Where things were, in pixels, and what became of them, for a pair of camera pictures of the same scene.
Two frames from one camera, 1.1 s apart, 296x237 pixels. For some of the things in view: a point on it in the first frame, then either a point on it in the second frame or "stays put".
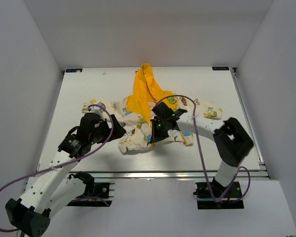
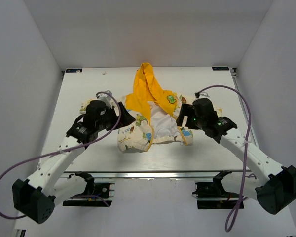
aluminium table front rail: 169,175 stays put
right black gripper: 156,136 to 186,110
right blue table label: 220,68 stays put
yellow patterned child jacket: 133,113 stays put
